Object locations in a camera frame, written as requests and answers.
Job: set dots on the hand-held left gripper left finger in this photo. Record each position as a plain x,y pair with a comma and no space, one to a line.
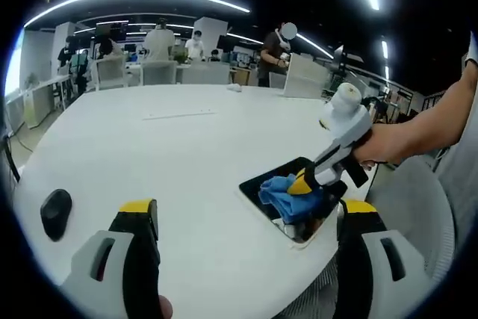
93,259

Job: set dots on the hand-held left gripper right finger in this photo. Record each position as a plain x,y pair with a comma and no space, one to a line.
388,259

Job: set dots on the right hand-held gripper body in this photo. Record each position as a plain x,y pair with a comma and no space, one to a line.
347,121

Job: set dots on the blue cleaning cloth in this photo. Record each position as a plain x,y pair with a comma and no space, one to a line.
284,199

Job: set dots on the person's right hand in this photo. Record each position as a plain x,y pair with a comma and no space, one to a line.
377,147

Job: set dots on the person's left hand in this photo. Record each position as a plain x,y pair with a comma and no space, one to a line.
165,308

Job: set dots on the black computer mouse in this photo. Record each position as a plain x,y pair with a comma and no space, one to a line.
56,214

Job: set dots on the white mesh office chair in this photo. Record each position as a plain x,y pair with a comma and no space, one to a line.
414,203

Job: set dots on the person's grey clothing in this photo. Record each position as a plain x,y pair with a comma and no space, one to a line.
467,192

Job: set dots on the white crumpled tissue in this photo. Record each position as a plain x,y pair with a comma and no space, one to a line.
234,88

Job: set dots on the grey office chair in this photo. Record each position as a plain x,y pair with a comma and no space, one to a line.
205,73
158,72

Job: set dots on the small potted plant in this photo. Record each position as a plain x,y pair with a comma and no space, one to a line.
181,58

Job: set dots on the white side desk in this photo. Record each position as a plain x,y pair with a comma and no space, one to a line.
37,91

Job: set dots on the wall monitor screen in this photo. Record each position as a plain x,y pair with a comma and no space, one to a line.
111,29

